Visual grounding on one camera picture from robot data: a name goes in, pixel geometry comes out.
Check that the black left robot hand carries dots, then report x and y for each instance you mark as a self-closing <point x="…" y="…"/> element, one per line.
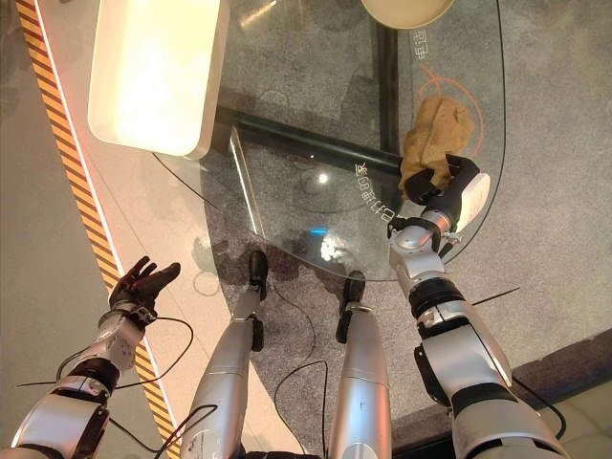
<point x="138" y="286"/>

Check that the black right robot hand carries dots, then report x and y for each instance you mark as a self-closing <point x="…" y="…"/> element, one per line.
<point x="459" y="189"/>

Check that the tan cleaning cloth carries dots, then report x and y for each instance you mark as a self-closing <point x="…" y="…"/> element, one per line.
<point x="436" y="138"/>

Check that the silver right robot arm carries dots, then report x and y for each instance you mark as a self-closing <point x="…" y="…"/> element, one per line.
<point x="459" y="344"/>

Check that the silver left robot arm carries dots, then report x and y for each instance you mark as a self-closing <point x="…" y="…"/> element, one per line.
<point x="72" y="387"/>

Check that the white rectangular basket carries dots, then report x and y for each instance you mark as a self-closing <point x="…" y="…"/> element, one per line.
<point x="155" y="72"/>

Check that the yellow black hazard tape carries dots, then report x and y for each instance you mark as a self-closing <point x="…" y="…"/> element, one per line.
<point x="81" y="191"/>

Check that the silver left robot leg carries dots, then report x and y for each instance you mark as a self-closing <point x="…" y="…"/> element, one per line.
<point x="229" y="363"/>

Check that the silver robot leg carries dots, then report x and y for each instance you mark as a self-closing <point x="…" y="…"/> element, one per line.
<point x="358" y="378"/>
<point x="229" y="363"/>

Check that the round beige bowl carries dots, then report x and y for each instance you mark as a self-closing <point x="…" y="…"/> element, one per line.
<point x="406" y="10"/>

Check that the silver right robot leg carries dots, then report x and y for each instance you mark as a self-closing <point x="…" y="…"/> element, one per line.
<point x="358" y="378"/>

